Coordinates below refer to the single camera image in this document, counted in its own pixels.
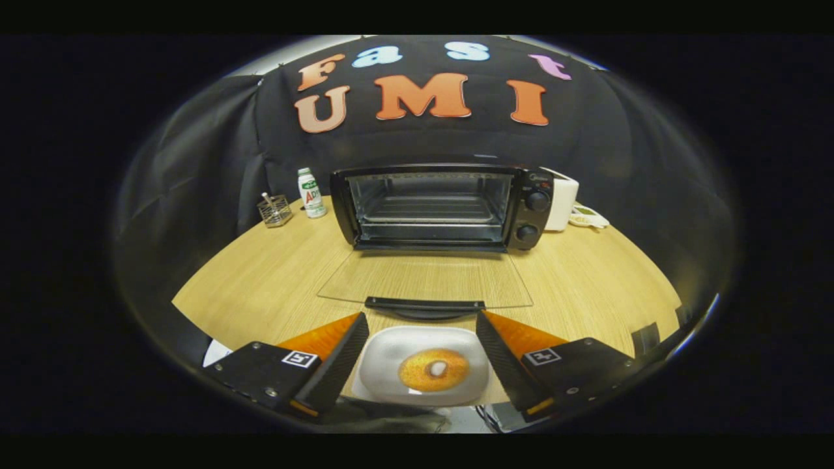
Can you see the white bread toaster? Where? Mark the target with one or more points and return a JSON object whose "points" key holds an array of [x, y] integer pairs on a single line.
{"points": [[561, 202]]}

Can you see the small white flat device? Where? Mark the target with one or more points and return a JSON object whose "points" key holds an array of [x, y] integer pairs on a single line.
{"points": [[589, 218]]}

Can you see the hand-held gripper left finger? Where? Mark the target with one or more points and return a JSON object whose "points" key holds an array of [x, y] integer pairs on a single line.
{"points": [[339, 361]]}

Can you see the golden bagel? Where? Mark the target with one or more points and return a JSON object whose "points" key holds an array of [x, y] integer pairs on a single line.
{"points": [[417, 372]]}

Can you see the black toaster oven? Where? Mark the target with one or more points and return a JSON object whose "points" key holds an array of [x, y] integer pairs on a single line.
{"points": [[534, 215]]}

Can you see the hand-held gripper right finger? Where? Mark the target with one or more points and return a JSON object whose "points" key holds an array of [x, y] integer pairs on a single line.
{"points": [[502, 361]]}

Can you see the white plate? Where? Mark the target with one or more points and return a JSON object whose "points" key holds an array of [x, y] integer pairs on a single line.
{"points": [[391, 352]]}

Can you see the white bottle green label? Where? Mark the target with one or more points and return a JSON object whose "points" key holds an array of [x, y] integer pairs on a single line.
{"points": [[312, 195]]}

